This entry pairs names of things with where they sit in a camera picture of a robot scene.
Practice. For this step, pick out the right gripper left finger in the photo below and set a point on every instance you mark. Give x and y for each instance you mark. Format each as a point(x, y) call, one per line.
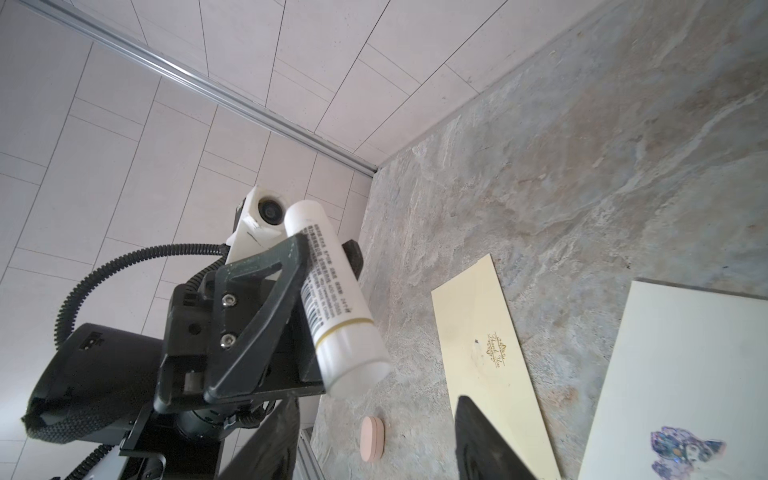
point(272, 451)

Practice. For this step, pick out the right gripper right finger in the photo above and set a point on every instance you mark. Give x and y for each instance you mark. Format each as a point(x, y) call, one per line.
point(481, 452)

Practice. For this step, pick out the cream white envelope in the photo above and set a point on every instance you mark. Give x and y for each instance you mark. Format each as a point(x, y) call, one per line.
point(685, 394)

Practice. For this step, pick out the white glue stick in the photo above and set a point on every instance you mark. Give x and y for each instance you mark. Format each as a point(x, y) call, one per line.
point(350, 351)

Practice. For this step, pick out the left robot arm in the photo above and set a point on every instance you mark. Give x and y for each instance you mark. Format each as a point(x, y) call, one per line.
point(101, 383)

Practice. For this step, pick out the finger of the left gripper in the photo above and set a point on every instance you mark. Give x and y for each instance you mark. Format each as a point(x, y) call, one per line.
point(254, 299)
point(354, 256)

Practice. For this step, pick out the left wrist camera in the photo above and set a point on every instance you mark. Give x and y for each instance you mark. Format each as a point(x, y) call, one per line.
point(259, 224)

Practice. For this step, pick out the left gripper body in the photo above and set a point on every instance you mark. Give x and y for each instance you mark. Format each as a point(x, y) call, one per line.
point(292, 372)

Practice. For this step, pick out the pink oval eraser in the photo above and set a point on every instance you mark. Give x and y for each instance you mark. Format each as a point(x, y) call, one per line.
point(372, 439)

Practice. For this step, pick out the yellow envelope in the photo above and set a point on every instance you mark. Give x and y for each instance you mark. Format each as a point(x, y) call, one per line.
point(483, 361)

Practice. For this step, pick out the aluminium rail frame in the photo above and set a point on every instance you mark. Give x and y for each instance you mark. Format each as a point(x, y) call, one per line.
point(306, 466)

